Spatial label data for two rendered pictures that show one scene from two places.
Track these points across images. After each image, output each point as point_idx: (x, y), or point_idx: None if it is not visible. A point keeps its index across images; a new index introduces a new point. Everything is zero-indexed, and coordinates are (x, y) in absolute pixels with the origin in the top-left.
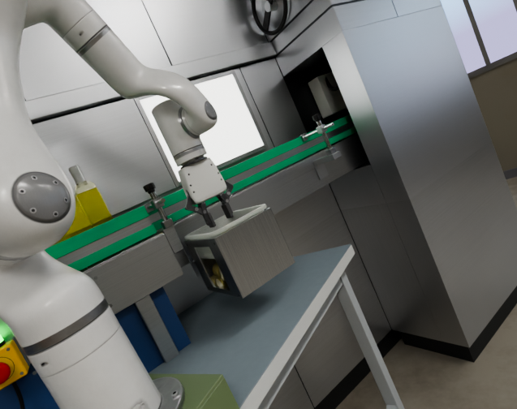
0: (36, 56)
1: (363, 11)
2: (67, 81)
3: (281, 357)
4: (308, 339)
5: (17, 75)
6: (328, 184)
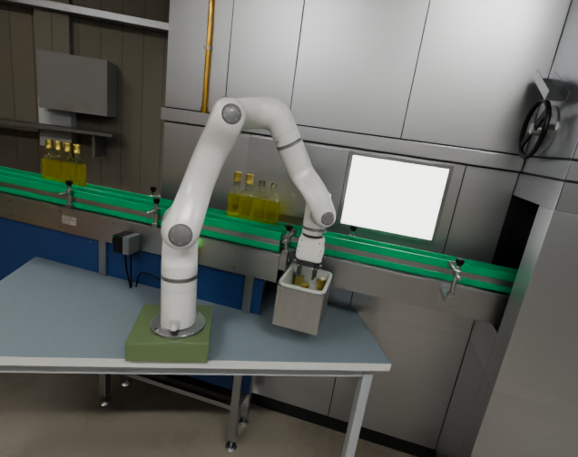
0: (310, 96)
1: None
2: (318, 120)
3: (252, 364)
4: (293, 375)
5: (217, 169)
6: None
